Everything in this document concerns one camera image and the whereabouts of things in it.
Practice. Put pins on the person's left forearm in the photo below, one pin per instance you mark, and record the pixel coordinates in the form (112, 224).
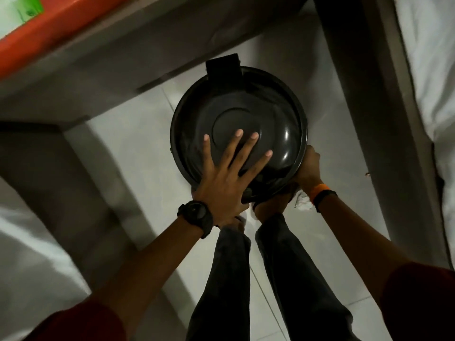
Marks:
(156, 266)

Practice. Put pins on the dark jeans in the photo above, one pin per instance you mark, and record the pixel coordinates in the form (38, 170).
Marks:
(302, 280)

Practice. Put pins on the person's right foot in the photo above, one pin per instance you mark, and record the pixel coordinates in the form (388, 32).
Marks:
(272, 206)

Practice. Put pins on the person's left foot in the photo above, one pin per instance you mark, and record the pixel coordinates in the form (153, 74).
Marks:
(236, 223)

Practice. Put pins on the person's left hand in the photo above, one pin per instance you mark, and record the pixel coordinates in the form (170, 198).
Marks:
(218, 189)

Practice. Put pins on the crumpled white paper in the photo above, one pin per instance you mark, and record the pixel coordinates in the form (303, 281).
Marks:
(303, 201)

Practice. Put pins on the person's foot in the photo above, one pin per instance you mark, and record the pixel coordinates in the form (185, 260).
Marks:
(236, 223)
(272, 206)

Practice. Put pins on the black round lidded bin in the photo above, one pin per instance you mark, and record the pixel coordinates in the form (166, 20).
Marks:
(245, 113)

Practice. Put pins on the person's right hand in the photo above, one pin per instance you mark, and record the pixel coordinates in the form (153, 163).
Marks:
(310, 170)

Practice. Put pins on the black wristband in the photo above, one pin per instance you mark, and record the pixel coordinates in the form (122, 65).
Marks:
(325, 196)

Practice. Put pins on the white bed sheet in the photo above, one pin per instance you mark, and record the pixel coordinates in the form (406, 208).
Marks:
(25, 273)
(432, 67)

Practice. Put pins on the person's right forearm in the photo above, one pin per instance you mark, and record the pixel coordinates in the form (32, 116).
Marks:
(359, 245)

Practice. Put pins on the person's left little finger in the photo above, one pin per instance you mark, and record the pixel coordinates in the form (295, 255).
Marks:
(208, 156)

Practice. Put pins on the person's left middle finger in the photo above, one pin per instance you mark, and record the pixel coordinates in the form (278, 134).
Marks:
(246, 152)

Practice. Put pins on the orange wristband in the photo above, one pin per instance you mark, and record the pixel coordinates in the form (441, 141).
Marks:
(319, 191)

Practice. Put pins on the grey bed frame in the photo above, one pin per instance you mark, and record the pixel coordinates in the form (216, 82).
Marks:
(384, 120)

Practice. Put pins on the black wristwatch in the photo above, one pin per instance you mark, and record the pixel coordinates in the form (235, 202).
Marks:
(196, 214)

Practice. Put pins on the green and white packet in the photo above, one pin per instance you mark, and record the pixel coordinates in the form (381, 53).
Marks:
(21, 10)

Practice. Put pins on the red shirt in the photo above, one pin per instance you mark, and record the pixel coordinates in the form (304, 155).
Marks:
(421, 305)

